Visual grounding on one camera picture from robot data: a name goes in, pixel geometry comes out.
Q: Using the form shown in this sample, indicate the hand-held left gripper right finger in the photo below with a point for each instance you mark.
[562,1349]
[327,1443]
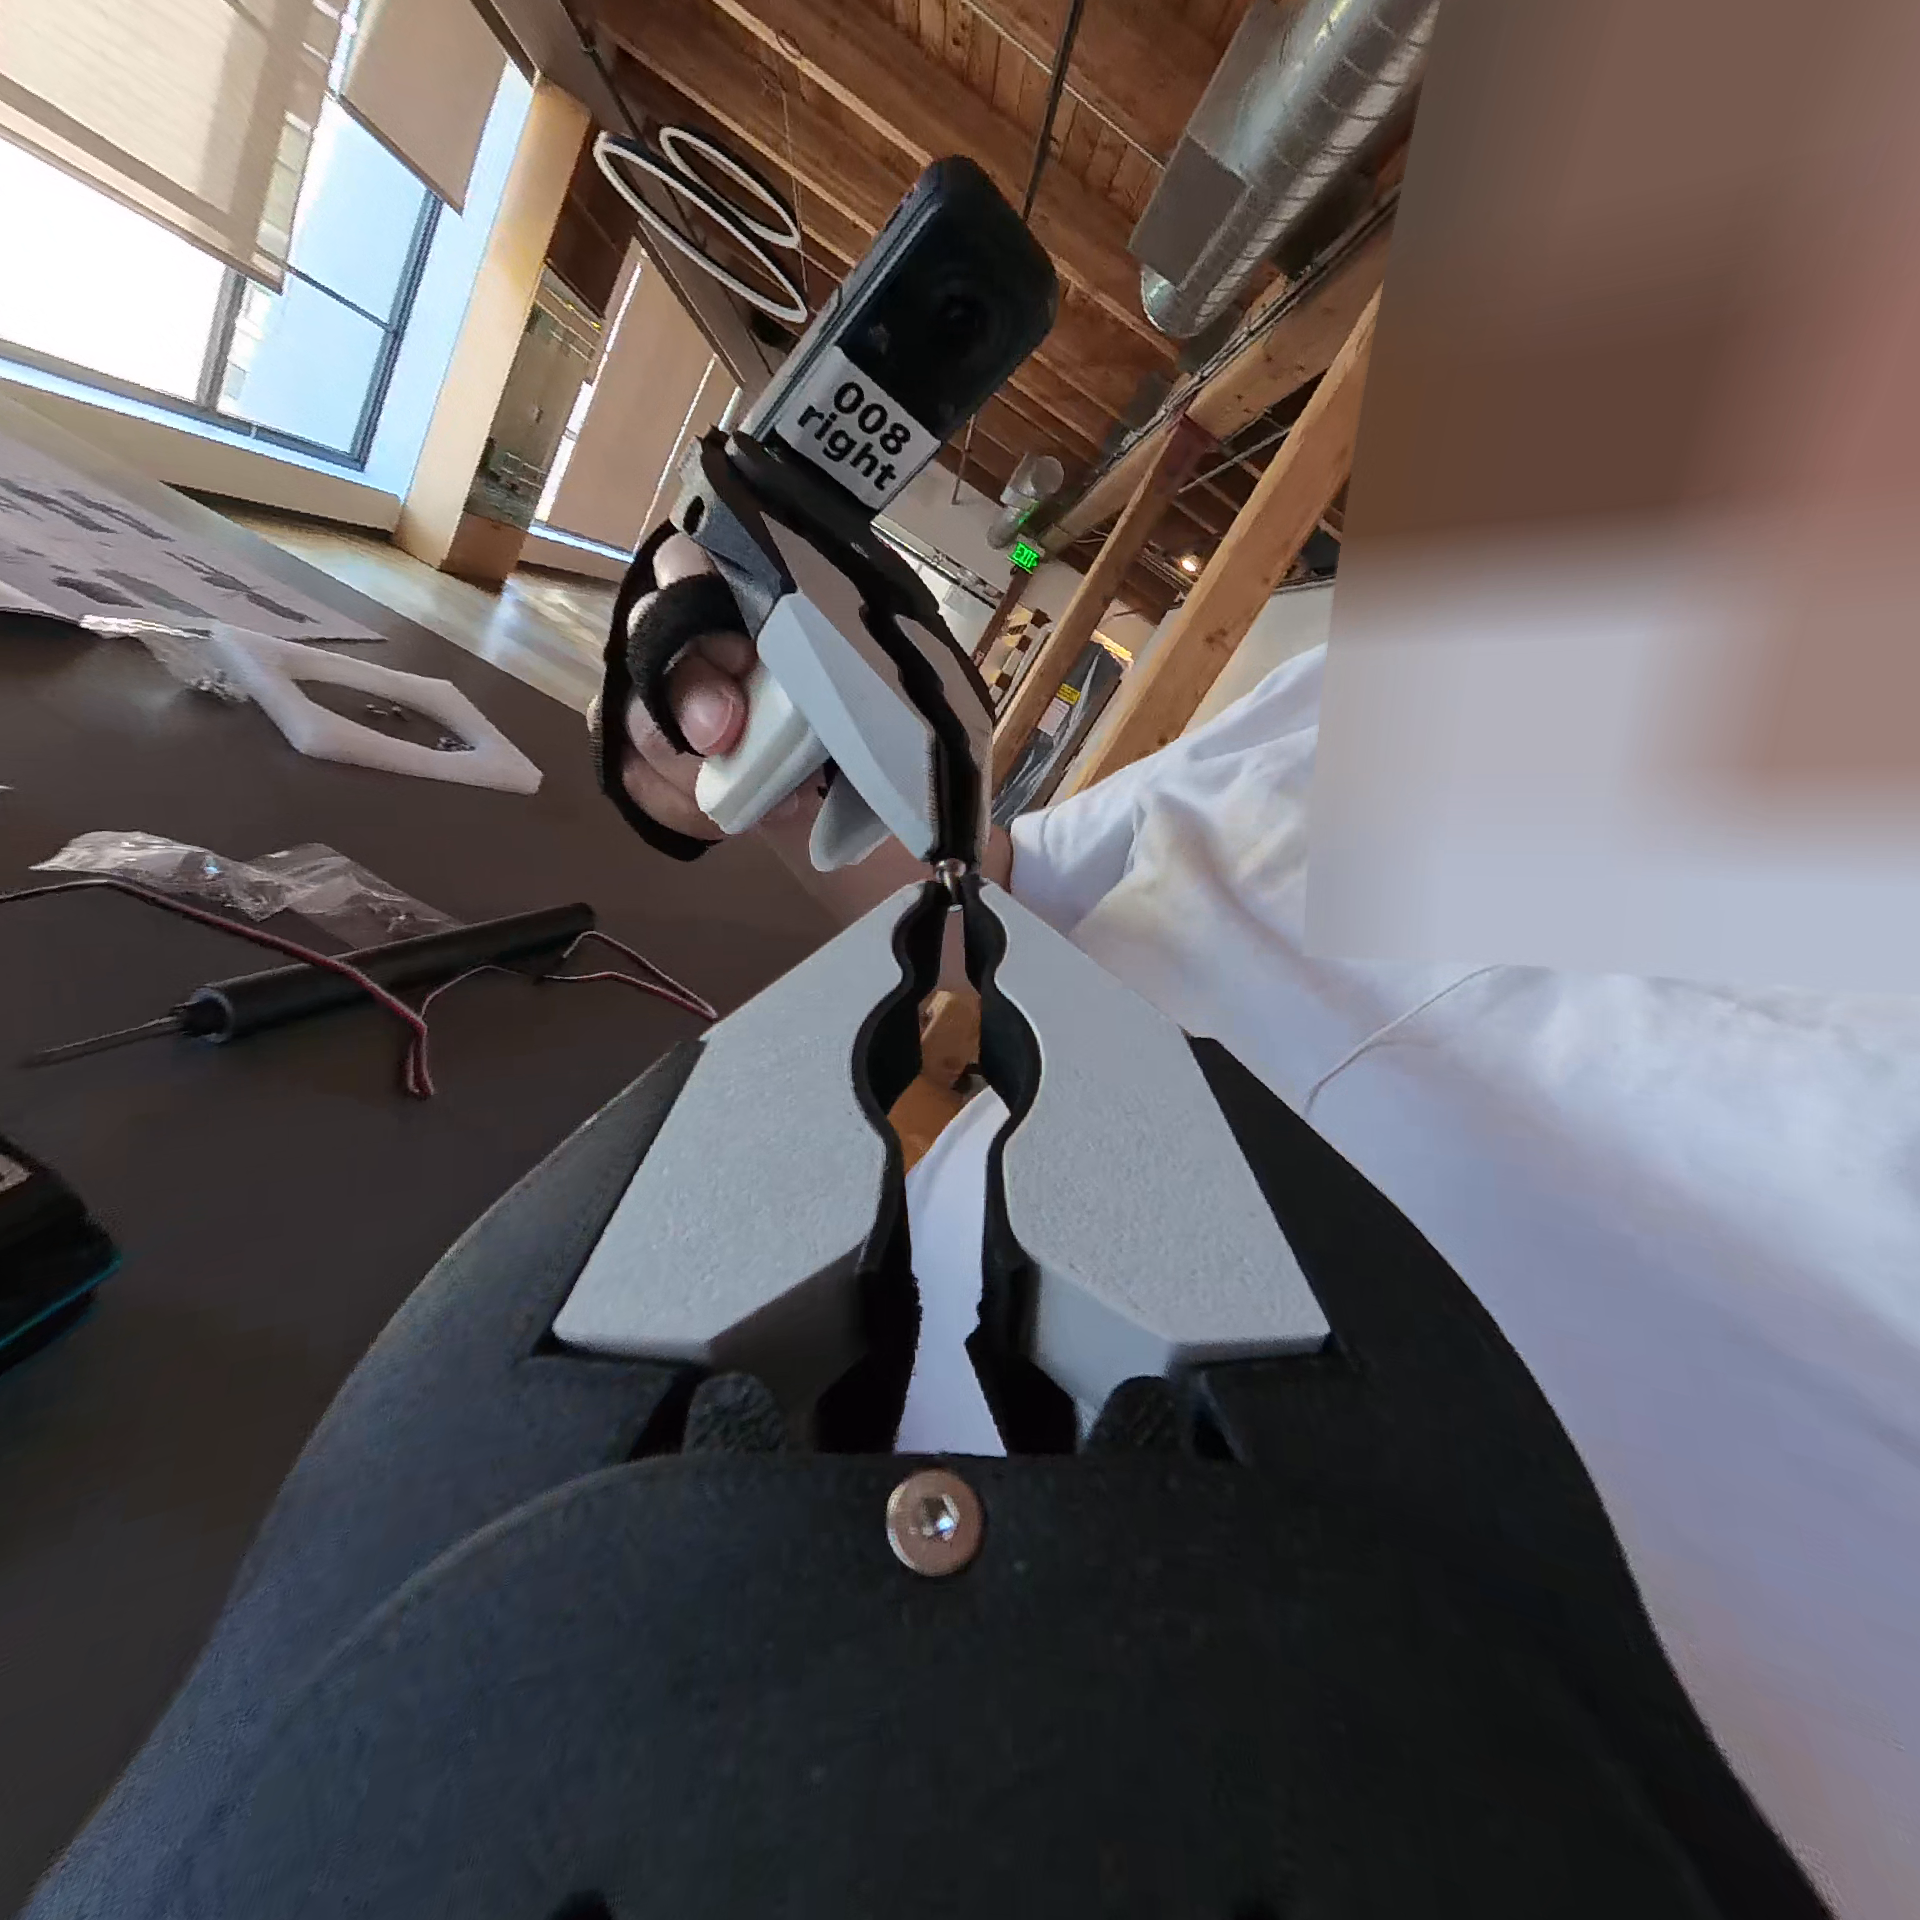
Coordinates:
[1155,1186]

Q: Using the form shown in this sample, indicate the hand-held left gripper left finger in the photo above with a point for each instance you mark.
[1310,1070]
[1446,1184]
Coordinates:
[735,1186]

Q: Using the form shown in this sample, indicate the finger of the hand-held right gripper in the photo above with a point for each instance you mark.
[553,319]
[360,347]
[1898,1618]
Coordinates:
[855,708]
[931,674]

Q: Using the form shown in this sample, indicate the white square foam frame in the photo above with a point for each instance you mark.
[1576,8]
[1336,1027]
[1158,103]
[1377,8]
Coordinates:
[262,667]

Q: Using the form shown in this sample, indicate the black screwdriver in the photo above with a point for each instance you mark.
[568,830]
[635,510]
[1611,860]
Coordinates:
[420,953]

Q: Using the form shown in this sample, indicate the beige square column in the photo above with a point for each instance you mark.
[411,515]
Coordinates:
[494,376]

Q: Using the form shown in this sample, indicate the flat clear parts bag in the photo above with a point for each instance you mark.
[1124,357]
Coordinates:
[331,887]

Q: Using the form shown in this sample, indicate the beige roller blind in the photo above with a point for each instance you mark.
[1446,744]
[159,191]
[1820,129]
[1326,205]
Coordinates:
[152,120]
[427,78]

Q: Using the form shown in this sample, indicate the tiny crumpled clear bag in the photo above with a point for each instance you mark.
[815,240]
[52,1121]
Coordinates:
[203,667]

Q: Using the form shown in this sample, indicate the crumpled clear parts bag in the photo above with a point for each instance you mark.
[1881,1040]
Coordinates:
[128,857]

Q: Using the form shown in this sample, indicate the white printed instruction manual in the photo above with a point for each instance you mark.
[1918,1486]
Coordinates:
[152,558]

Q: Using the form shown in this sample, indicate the wooden support post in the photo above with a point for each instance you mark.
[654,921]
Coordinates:
[1262,558]

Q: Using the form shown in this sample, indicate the silver ventilation duct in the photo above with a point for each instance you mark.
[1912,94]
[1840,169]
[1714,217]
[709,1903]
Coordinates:
[1275,120]

